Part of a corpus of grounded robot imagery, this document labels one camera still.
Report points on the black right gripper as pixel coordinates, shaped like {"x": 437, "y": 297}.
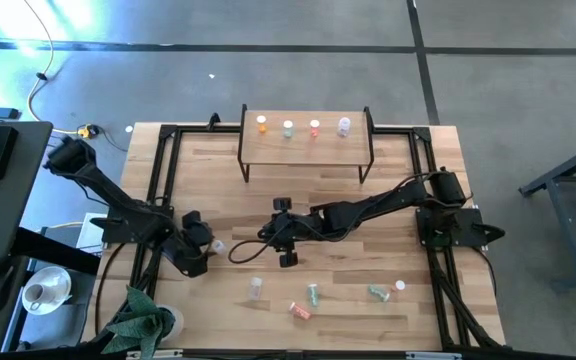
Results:
{"x": 293, "y": 230}

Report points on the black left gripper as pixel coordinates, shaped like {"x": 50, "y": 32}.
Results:
{"x": 190, "y": 257}

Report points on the clear pill bottle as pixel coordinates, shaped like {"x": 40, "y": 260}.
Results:
{"x": 219, "y": 247}
{"x": 344, "y": 126}
{"x": 255, "y": 288}

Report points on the green pill bottle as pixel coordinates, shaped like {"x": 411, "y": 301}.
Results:
{"x": 312, "y": 295}
{"x": 288, "y": 128}
{"x": 378, "y": 292}

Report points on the red pill bottle white cap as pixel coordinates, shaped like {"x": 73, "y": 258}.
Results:
{"x": 399, "y": 286}
{"x": 299, "y": 310}
{"x": 314, "y": 127}

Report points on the orange pill bottle white cap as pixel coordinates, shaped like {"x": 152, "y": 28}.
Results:
{"x": 261, "y": 123}

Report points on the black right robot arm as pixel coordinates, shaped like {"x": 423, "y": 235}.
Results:
{"x": 378, "y": 202}

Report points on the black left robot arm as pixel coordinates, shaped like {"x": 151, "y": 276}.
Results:
{"x": 113, "y": 200}

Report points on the wooden shelf black metal legs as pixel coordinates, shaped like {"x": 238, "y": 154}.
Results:
{"x": 305, "y": 150}

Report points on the white plant pot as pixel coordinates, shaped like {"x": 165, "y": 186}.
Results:
{"x": 178, "y": 322}

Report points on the white box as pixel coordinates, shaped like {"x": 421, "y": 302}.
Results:
{"x": 90, "y": 241}

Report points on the green leafy plant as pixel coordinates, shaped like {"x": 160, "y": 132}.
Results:
{"x": 140, "y": 320}

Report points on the yellow power plug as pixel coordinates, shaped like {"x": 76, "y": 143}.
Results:
{"x": 85, "y": 132}

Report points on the white saucer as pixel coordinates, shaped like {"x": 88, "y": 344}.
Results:
{"x": 60, "y": 282}

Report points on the white cup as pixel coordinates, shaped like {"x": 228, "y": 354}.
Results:
{"x": 35, "y": 295}

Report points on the dark grey desk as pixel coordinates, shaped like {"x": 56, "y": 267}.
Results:
{"x": 13, "y": 210}

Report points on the black aluminium table frame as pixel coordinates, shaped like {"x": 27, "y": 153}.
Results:
{"x": 193, "y": 129}

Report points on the black frame clamp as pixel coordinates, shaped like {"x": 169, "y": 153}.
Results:
{"x": 213, "y": 120}

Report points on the silver metal bracket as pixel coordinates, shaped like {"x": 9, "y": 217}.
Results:
{"x": 433, "y": 356}
{"x": 154, "y": 354}

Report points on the blue-grey metal table frame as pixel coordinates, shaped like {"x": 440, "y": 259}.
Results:
{"x": 568, "y": 235}

